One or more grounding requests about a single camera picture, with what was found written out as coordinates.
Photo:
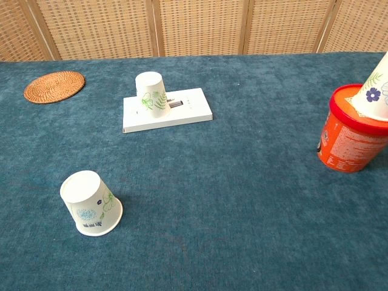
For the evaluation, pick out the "round woven rattan coaster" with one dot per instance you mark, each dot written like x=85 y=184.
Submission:
x=54 y=87

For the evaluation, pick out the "woven bamboo screen panel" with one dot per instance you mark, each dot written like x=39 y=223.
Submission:
x=288 y=27
x=15 y=36
x=97 y=30
x=200 y=27
x=360 y=27

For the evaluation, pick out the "orange tub with red lid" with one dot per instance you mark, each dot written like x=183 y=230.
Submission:
x=348 y=142

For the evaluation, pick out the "white cup blue flower print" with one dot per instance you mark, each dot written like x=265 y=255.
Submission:
x=374 y=97

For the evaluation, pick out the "blue plush table cover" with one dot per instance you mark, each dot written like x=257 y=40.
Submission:
x=212 y=197

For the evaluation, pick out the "white cup blue dandelion print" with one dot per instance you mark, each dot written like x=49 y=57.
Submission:
x=82 y=188

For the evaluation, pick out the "white cup green flower print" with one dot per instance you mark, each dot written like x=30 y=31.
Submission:
x=150 y=88

